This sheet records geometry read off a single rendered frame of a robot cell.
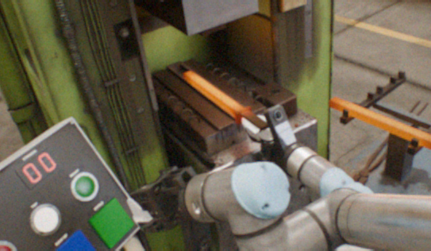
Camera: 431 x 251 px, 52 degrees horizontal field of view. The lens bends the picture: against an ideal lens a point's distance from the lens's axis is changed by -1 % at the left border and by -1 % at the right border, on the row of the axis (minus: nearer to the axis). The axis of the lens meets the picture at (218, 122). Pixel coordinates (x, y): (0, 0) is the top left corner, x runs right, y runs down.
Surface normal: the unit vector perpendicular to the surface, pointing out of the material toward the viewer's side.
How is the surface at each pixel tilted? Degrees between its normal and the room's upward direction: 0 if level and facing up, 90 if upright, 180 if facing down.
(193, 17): 90
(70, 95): 90
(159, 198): 59
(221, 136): 90
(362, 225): 70
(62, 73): 90
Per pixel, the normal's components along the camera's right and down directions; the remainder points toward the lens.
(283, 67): 0.53, 0.43
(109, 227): 0.66, -0.22
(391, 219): -0.88, -0.39
